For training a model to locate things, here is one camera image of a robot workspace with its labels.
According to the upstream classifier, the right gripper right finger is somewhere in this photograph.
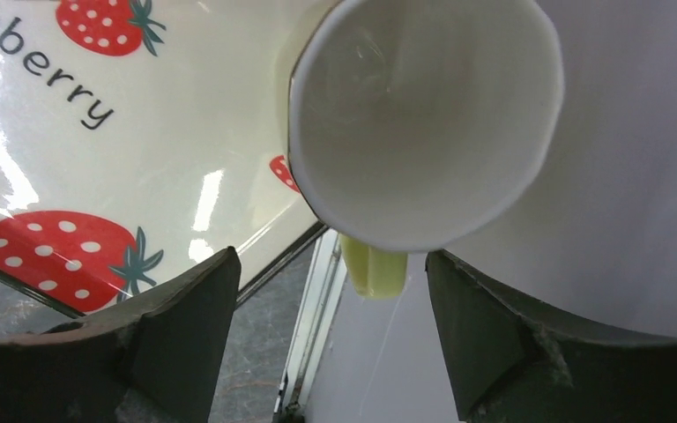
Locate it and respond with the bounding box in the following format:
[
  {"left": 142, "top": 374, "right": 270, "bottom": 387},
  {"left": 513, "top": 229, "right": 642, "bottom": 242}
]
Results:
[{"left": 425, "top": 250, "right": 677, "bottom": 422}]

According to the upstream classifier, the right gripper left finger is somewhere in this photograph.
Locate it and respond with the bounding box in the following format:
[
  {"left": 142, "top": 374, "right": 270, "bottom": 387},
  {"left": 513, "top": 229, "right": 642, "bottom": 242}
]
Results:
[{"left": 0, "top": 247, "right": 242, "bottom": 422}]

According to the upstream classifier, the yellow mug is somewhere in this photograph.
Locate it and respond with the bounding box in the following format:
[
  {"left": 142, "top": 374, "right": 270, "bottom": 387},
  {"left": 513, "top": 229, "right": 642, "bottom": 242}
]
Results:
[{"left": 275, "top": 1, "right": 564, "bottom": 299}]

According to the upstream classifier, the strawberry pattern tray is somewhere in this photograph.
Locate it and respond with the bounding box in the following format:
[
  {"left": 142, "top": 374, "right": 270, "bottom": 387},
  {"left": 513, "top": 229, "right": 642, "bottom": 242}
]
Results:
[{"left": 0, "top": 1, "right": 323, "bottom": 315}]

